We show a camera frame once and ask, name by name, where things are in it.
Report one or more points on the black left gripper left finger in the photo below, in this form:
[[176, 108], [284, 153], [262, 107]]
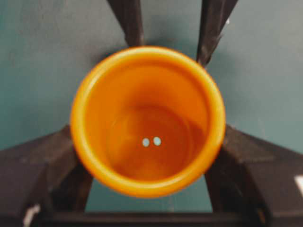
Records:
[[42, 181]]

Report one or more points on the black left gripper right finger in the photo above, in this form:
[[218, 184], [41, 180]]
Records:
[[254, 50]]

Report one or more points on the orange plastic cup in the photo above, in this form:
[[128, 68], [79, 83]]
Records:
[[147, 121]]

